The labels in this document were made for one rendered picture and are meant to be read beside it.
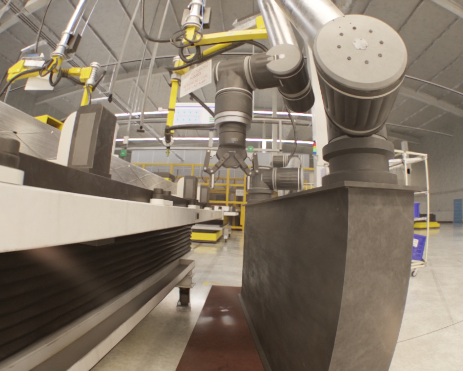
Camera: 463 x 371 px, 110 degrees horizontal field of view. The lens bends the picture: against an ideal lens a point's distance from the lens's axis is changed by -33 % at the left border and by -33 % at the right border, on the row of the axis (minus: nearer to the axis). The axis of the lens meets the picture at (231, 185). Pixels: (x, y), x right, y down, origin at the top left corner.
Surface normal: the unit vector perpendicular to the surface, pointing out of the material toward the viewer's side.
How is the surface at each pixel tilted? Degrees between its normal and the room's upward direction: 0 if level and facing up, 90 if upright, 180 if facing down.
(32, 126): 90
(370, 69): 96
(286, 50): 90
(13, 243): 90
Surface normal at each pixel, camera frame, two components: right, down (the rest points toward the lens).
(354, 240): 0.09, -0.11
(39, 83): 0.35, -0.09
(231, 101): -0.15, -0.11
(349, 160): -0.76, -0.11
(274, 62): -0.42, -0.12
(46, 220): 1.00, 0.04
